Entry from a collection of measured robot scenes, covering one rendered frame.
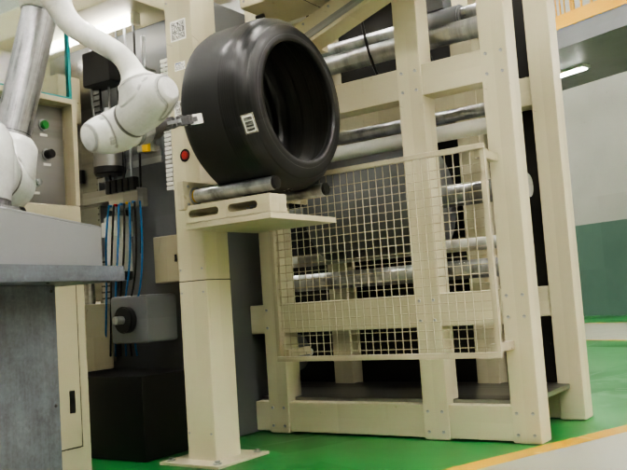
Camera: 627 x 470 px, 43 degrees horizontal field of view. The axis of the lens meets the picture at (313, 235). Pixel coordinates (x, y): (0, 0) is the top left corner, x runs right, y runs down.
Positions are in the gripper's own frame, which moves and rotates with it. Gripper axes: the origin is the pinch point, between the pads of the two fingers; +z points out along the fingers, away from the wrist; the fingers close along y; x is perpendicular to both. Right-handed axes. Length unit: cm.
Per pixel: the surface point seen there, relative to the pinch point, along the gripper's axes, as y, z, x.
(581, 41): 50, 653, -14
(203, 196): 17.8, 16.7, 24.3
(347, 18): -14, 80, -26
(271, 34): -12.0, 32.4, -21.7
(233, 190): 4.9, 16.7, 24.2
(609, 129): 135, 1067, 110
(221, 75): -3.5, 13.4, -11.6
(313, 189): -7, 44, 31
